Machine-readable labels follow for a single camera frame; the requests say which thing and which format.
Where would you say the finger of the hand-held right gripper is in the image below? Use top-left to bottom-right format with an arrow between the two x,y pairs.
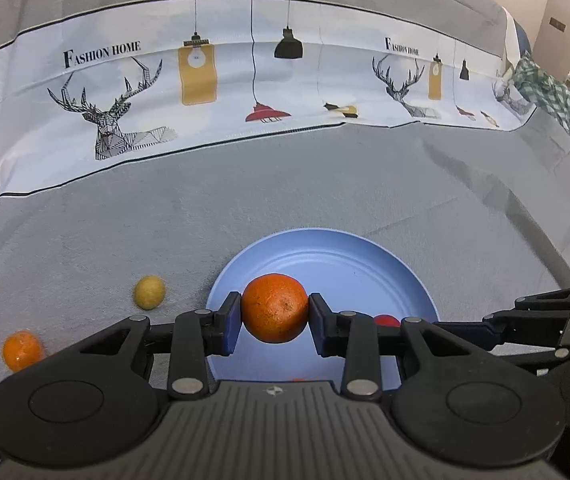
514,282 -> 570,313
435,309 -> 570,362

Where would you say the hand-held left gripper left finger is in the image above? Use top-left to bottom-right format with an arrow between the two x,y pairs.
49,292 -> 243,402

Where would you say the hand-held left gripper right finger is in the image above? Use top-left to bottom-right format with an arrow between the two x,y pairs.
308,292 -> 496,402

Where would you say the orange mandarin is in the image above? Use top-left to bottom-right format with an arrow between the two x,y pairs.
241,273 -> 310,345
3,330 -> 46,373

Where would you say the blue round plate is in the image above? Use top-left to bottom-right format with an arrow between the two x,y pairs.
206,229 -> 440,392

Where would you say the small yellow fruit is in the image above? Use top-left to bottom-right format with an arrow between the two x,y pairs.
133,275 -> 167,311

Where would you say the grey printed blanket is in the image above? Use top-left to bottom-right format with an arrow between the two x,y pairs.
0,0 -> 570,480

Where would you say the green plaid cloth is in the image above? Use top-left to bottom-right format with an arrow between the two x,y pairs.
511,52 -> 570,184

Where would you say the blue pillow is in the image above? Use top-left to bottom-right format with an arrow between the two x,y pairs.
507,7 -> 534,77

